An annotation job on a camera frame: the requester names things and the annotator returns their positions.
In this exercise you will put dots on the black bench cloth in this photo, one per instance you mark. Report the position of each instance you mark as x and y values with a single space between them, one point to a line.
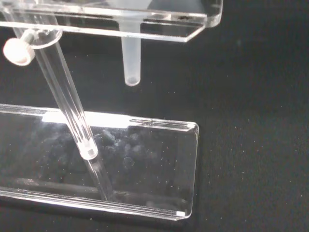
253 96

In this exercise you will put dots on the clear acrylic funnel stand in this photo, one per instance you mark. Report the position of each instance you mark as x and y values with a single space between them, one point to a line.
157 169

